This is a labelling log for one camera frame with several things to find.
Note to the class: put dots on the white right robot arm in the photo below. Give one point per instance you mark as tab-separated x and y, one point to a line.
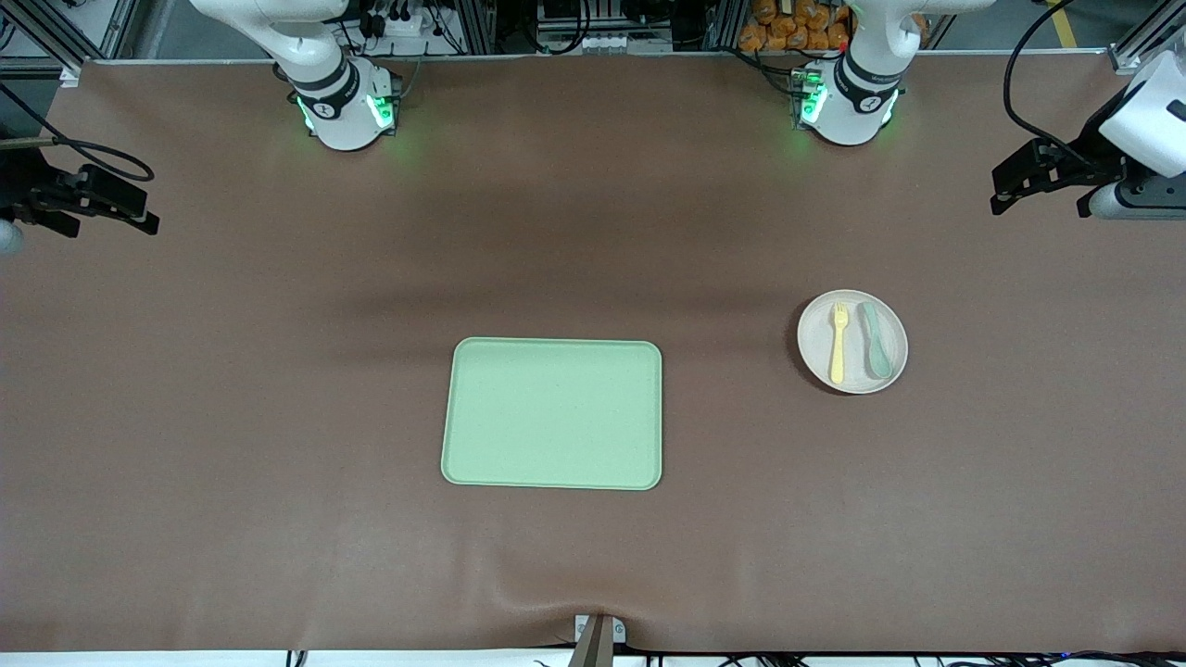
338	106

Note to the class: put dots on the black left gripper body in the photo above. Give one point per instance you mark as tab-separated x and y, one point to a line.
1102	156

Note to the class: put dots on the grey metal camera bracket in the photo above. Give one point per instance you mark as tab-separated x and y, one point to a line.
598	641

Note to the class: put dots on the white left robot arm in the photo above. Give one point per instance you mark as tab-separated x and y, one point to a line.
857	102

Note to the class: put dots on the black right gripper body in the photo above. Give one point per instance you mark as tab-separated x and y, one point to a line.
20	190

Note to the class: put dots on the beige round plate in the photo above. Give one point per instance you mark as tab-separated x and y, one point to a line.
820	343

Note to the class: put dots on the green plastic spoon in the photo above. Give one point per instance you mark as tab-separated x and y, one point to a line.
876	347

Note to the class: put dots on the aluminium frame profile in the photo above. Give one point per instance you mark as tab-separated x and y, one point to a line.
1144	37
65	37

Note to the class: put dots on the orange packaged goods pile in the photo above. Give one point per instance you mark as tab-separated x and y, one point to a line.
792	23

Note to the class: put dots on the light green rectangular tray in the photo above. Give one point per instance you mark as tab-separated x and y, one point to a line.
553	414

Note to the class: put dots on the brown table mat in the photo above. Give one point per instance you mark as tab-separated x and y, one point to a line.
278	417

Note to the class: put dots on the yellow plastic fork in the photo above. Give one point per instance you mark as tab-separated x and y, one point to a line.
838	347

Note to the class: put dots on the white power strip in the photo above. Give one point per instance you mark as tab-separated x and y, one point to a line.
403	25

